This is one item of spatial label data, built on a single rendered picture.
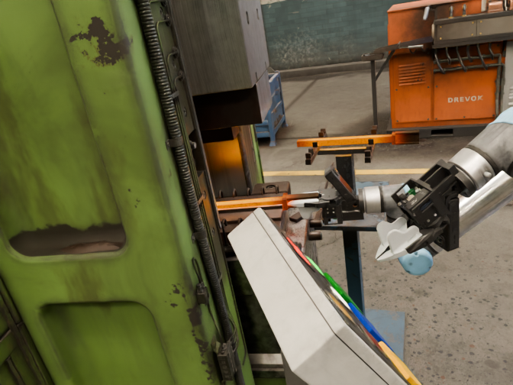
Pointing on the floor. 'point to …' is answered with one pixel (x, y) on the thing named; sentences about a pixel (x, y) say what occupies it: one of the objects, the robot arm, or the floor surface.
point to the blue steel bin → (277, 112)
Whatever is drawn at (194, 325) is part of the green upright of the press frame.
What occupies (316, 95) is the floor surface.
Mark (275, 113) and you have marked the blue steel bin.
